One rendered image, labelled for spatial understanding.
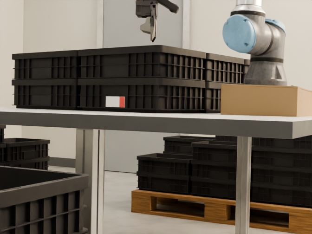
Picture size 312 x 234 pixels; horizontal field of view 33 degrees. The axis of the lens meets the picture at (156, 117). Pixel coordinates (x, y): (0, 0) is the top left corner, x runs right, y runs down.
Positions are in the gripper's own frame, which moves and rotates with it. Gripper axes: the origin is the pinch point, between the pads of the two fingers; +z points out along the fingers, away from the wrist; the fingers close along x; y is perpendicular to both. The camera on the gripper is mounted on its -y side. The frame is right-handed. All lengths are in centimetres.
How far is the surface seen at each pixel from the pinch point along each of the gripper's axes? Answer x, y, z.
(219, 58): 0.5, -25.9, 7.4
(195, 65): 13.6, -17.1, 11.1
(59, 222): 118, 4, 46
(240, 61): -14.1, -35.0, 7.2
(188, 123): 79, -17, 30
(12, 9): -382, 203, -73
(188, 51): 18.5, -14.6, 6.7
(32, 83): -1, 50, 19
